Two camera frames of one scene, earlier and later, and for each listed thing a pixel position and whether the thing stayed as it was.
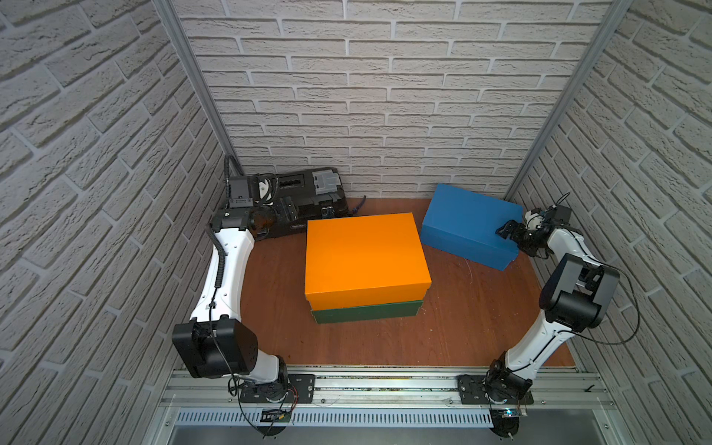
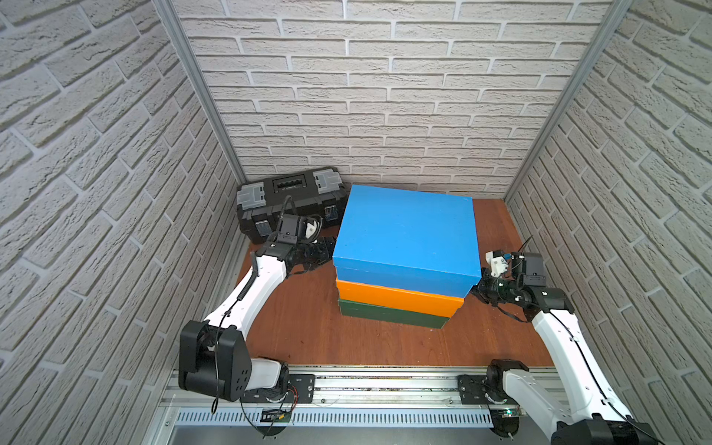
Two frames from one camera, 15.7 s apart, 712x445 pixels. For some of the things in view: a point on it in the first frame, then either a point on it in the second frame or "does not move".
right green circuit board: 511,413 does not move
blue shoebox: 465,223 -> 417,241
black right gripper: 518,236 -> 479,289
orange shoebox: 364,260 -> 398,298
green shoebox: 364,312 -> 390,315
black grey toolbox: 320,193 does not move
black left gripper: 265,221 -> 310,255
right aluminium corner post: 616,14 does not move
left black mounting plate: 289,388 does not move
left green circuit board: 283,415 does not move
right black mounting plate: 472,390 does not move
